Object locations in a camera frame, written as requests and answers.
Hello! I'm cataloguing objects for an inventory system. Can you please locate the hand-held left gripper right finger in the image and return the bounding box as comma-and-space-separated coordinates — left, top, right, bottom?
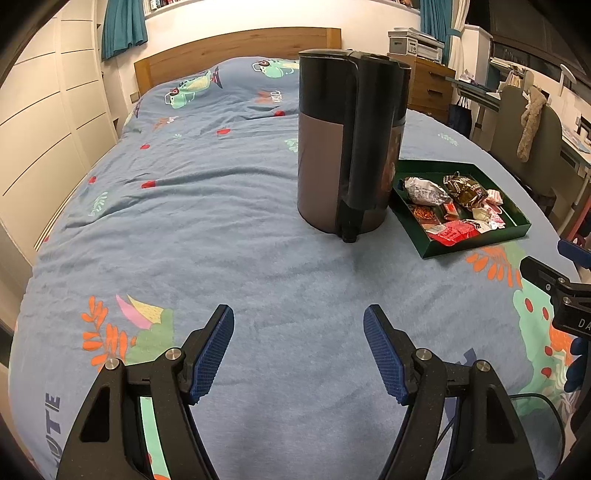
363, 304, 539, 480

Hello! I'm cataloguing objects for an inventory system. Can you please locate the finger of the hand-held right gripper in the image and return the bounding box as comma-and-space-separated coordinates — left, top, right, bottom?
557, 237, 591, 265
519, 256, 573, 297

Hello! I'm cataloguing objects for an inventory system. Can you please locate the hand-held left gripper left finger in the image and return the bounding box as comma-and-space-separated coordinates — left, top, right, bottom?
55, 304, 235, 480

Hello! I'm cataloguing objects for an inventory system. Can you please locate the green tray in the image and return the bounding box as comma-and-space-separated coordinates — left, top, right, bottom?
389, 159, 533, 260

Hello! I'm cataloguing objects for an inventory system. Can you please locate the red and white snack packet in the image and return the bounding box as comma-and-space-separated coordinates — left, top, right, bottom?
427, 219, 481, 246

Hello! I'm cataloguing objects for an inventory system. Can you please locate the brown snack packet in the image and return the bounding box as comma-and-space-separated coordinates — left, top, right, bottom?
443, 172, 489, 209

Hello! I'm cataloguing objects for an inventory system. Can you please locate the white and grey snack packet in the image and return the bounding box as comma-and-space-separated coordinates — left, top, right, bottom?
404, 176, 452, 206

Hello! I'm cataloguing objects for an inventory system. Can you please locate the person's right hand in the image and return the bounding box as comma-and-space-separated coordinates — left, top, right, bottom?
566, 337, 591, 393

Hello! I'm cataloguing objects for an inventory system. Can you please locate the grey chair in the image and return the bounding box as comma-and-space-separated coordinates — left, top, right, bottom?
489, 85, 564, 204

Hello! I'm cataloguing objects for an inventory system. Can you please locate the beige plush toy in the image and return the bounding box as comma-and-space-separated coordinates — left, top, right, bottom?
516, 88, 550, 162

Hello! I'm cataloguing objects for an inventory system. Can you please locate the dark blue paper bag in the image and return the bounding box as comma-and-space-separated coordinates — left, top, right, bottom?
450, 97, 474, 137

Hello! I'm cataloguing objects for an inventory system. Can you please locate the grey desk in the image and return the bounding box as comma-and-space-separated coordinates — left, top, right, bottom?
445, 74, 591, 171

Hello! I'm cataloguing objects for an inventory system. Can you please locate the black and brown electric kettle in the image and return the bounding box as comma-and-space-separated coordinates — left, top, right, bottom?
295, 48, 413, 244

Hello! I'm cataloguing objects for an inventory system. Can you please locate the wooden dresser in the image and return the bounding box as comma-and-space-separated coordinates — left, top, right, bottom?
406, 55, 457, 123

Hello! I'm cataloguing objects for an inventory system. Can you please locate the white printer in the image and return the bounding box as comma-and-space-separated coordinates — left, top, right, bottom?
388, 28, 446, 61

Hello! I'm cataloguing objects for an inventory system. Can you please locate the cream wardrobe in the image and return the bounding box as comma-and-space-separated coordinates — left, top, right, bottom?
0, 0, 121, 259

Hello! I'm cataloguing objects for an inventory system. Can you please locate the wooden headboard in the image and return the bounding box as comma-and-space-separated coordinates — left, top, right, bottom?
134, 28, 342, 95

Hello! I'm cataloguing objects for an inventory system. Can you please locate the black cable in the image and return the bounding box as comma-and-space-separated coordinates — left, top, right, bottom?
436, 391, 566, 480

